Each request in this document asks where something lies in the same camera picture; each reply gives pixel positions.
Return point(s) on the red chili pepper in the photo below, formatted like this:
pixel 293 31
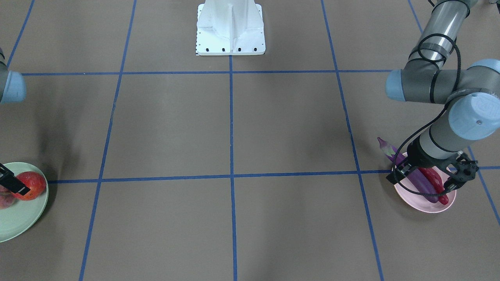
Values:
pixel 434 178

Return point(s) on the green plate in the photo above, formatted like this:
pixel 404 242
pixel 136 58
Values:
pixel 22 215

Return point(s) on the pink plate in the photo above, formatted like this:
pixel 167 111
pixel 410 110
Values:
pixel 419 202

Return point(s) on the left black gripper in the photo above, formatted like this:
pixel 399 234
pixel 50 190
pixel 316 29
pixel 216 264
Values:
pixel 421 157

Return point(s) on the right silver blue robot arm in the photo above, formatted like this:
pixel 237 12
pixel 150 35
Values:
pixel 12 90

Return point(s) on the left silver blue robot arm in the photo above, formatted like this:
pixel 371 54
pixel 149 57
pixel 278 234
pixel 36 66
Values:
pixel 470 98

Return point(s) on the yellow pink peach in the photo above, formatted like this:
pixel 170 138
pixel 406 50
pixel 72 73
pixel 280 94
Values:
pixel 7 198

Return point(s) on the purple eggplant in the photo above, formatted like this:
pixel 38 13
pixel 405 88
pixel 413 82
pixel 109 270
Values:
pixel 416 177

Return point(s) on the white camera mast column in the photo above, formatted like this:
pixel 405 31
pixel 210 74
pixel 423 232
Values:
pixel 230 27

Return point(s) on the red yellow pomegranate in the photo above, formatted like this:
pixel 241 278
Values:
pixel 35 182

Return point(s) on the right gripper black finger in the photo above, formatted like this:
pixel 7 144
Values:
pixel 11 182

